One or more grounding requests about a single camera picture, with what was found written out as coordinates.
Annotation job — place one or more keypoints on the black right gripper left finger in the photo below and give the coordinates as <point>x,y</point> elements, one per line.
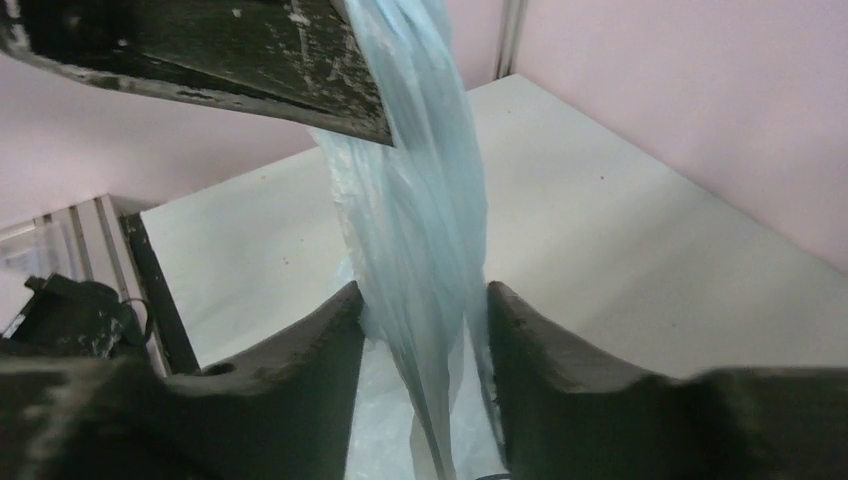
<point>281,409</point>

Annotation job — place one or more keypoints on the left aluminium corner post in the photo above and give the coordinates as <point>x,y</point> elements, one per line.
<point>512,20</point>

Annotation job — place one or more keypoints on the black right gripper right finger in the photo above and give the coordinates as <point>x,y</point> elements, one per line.
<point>570,410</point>

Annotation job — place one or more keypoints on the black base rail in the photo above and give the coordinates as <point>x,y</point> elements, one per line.
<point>159,291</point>

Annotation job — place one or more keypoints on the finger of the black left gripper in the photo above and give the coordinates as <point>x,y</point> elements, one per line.
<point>292,60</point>

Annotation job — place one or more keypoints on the light blue printed plastic bag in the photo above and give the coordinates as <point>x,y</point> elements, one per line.
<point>413,216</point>

